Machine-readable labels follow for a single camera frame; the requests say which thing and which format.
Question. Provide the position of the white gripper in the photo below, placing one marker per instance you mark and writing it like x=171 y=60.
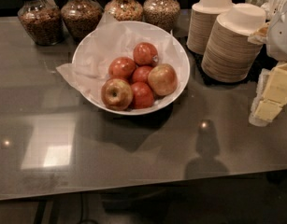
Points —
x=282 y=36

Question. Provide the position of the yellow-red apple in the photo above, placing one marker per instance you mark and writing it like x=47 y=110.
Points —
x=163 y=79
x=116 y=94

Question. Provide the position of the back paper bowl stack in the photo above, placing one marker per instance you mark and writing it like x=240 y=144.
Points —
x=203 y=16

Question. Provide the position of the top red apple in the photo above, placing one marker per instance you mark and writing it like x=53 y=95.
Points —
x=145 y=53

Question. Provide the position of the red apple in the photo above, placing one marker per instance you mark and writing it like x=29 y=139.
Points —
x=142 y=95
x=141 y=74
x=145 y=53
x=122 y=67

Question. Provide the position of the centre red apple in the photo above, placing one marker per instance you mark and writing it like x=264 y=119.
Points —
x=141 y=74

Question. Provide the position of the front red apple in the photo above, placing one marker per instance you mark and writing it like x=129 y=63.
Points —
x=142 y=95

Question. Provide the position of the white bowl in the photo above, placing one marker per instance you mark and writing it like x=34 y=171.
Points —
x=180 y=75

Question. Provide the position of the left red apple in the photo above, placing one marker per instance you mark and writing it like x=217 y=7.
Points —
x=122 y=67

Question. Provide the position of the cereal jar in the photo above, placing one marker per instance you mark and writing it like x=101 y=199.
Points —
x=162 y=13
x=81 y=17
x=42 y=21
x=125 y=10

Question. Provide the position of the white paper liner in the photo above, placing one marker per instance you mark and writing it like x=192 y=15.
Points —
x=99 y=47

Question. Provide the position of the far left cereal jar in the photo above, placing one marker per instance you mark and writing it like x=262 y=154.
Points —
x=42 y=21

